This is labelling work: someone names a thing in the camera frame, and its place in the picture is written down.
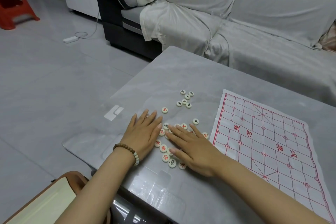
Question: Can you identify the person's left hand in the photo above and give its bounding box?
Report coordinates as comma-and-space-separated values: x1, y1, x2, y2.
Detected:
122, 110, 164, 160

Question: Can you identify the cream notebook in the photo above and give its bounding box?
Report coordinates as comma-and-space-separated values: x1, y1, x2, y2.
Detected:
0, 179, 77, 224

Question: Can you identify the person's right hand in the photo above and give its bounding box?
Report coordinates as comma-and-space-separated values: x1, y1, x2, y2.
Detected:
165, 124, 229, 178

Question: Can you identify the person's right forearm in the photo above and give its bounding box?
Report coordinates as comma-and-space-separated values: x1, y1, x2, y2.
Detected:
212, 157, 336, 224

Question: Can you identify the grey and black sofa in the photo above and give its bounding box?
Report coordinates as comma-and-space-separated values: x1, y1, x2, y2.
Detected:
89, 0, 336, 108

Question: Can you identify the cream draped cloth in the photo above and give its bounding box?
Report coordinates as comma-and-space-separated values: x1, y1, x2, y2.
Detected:
139, 0, 229, 57

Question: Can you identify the white red-grid chess board sheet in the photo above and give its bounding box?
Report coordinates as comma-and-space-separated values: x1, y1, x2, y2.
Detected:
212, 89, 336, 223

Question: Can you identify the brown patterned cushion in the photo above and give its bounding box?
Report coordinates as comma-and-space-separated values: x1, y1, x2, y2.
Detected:
320, 20, 336, 54

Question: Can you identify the pile of white chess pieces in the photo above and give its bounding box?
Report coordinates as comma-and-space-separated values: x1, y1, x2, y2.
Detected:
153, 107, 210, 170

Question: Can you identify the brown leather bag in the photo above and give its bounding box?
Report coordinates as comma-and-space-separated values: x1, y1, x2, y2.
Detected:
0, 170, 91, 224

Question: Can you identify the cluster of black-print chess discs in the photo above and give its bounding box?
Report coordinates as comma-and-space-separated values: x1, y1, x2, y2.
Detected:
176, 89, 195, 109

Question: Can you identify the person's left forearm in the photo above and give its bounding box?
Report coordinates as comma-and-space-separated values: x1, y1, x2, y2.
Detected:
54, 150, 138, 224

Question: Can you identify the wooden bead bracelet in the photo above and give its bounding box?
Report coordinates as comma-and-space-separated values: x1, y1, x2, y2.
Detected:
113, 143, 140, 167

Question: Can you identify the grey sofa cover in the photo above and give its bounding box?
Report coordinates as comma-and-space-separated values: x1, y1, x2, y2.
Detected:
157, 0, 336, 107

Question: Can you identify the white rectangular sticker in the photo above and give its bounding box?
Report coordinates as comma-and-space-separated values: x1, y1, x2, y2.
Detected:
103, 105, 124, 121

